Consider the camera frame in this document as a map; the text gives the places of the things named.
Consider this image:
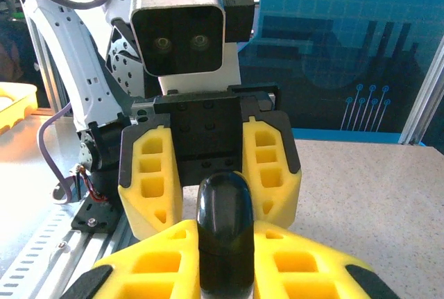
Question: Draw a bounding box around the purple cable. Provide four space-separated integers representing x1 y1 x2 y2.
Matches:
10 0 115 206

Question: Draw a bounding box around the aluminium frame post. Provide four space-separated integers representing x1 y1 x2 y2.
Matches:
398 44 444 147

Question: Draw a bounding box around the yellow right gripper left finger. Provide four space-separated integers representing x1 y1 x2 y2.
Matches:
64 219 201 299

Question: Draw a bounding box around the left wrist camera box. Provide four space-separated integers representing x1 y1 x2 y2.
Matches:
128 0 261 95

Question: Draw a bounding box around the aluminium mounting rail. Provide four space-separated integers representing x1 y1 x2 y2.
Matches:
51 208 139 299

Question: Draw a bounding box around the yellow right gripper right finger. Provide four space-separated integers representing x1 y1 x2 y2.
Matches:
253 223 400 299

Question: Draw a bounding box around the black earbud charging case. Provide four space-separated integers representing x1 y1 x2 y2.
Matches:
196 171 257 299

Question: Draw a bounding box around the yellow plastic tray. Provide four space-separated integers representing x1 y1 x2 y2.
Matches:
0 82 38 135

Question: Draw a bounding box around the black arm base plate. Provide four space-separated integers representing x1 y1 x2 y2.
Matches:
71 194 122 234

